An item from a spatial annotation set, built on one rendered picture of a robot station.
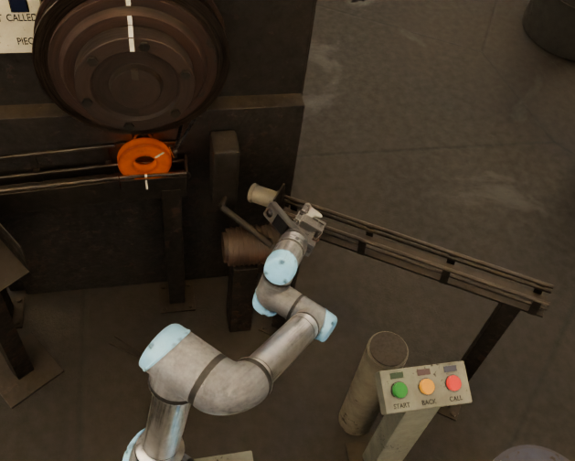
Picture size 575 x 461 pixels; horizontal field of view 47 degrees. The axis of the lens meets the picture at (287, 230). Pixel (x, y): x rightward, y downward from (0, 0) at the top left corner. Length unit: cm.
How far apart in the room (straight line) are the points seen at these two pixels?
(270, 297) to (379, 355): 42
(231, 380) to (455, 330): 149
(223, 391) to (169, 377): 11
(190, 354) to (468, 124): 242
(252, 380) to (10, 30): 105
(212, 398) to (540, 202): 223
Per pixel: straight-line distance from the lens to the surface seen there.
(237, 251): 205
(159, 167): 199
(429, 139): 330
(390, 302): 264
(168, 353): 132
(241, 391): 131
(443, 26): 409
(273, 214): 174
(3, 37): 184
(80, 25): 161
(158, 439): 155
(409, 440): 207
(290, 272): 156
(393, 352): 192
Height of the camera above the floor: 216
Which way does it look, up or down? 52 degrees down
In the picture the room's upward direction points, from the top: 9 degrees clockwise
